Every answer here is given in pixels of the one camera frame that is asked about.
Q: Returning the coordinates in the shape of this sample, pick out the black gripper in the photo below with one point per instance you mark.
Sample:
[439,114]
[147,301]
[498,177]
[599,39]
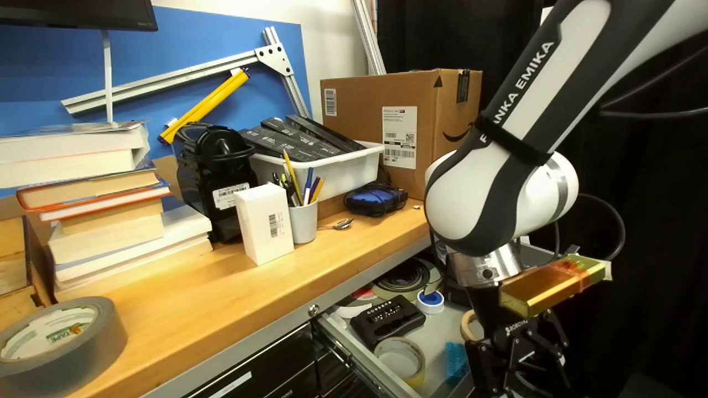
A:
[515,357]

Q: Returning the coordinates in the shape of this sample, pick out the small blue block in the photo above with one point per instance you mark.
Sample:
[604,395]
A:
[453,363]

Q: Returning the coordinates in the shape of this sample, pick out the grey drawer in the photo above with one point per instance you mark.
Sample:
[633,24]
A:
[401,337]

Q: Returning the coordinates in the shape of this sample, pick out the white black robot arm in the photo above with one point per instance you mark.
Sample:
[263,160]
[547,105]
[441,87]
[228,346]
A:
[508,177]

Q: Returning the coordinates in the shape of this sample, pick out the yellow tape roll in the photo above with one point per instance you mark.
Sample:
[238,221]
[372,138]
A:
[404,359]

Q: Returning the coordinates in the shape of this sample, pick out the black round disc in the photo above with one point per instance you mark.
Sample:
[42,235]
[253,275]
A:
[407,277]

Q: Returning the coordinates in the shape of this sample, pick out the black small case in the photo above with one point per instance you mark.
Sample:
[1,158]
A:
[393,316]

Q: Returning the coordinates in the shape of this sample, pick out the white plastic bin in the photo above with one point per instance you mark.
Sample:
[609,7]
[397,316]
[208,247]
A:
[313,151]

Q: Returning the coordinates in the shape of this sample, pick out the white pen cup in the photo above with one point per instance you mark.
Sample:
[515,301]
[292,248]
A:
[304,221]

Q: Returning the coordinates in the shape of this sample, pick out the Amazon cardboard box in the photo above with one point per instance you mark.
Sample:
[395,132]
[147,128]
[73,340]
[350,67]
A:
[417,116]

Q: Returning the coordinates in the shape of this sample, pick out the white rectangular box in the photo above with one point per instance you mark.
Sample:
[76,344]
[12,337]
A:
[263,221]

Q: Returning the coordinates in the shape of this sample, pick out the black label maker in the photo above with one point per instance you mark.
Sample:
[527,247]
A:
[213,162]

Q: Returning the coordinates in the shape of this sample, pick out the yellow level bar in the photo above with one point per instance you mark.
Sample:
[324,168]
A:
[233,83]

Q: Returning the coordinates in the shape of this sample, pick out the stack of books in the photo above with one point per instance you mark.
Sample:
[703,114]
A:
[91,203]

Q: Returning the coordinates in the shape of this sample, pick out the amber wrist camera box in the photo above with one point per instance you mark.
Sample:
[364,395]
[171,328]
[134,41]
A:
[544,286]

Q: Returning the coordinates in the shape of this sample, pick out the aluminium extrusion frame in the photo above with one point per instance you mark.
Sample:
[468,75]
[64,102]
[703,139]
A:
[271,56]

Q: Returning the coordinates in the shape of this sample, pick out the grey duct tape roll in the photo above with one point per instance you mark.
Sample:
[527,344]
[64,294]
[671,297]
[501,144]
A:
[61,347]

